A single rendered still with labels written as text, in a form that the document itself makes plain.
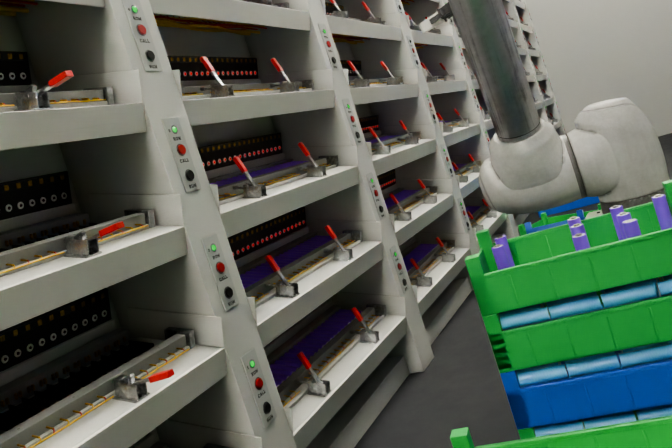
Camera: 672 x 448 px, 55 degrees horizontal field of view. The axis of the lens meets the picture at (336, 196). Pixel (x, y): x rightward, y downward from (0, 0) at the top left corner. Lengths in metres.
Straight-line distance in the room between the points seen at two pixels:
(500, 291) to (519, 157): 0.65
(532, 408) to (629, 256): 0.24
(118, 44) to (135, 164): 0.19
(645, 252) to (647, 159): 0.69
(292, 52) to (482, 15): 0.54
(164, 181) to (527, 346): 0.58
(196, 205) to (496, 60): 0.70
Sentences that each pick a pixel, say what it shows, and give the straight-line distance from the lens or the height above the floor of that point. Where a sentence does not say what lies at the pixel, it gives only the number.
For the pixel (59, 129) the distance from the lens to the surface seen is 0.93.
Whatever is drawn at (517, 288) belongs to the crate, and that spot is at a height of 0.35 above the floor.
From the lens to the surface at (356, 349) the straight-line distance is 1.50.
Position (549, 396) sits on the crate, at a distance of 0.93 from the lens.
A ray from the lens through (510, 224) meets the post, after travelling 3.01.
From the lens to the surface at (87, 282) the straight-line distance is 0.90.
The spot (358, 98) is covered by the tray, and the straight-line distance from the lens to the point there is 1.79.
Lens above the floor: 0.57
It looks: 3 degrees down
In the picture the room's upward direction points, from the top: 18 degrees counter-clockwise
